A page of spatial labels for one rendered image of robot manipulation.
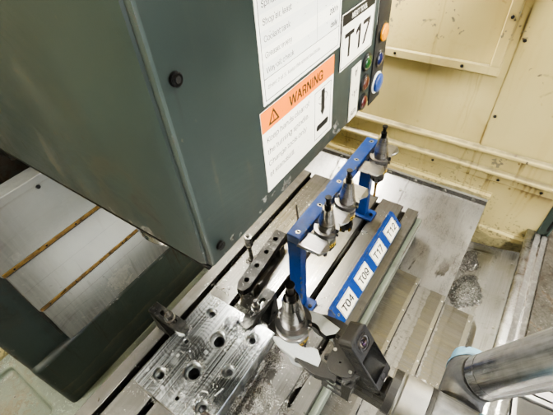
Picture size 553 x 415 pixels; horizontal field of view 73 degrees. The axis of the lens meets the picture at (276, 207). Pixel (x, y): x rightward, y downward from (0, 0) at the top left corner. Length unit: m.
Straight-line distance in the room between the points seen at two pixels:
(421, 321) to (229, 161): 1.14
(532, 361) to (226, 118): 0.53
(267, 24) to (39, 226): 0.82
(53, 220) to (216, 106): 0.79
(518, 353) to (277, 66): 0.52
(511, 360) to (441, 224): 0.98
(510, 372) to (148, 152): 0.59
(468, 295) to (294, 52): 1.33
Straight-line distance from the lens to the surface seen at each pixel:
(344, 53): 0.52
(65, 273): 1.17
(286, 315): 0.62
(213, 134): 0.33
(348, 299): 1.16
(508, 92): 1.41
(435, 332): 1.42
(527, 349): 0.67
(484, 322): 1.55
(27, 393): 1.72
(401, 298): 1.43
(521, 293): 1.50
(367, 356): 0.61
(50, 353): 1.37
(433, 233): 1.59
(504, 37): 1.34
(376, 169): 1.13
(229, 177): 0.37
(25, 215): 1.03
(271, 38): 0.37
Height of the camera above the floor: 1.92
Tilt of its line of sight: 45 degrees down
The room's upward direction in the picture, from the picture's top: 5 degrees counter-clockwise
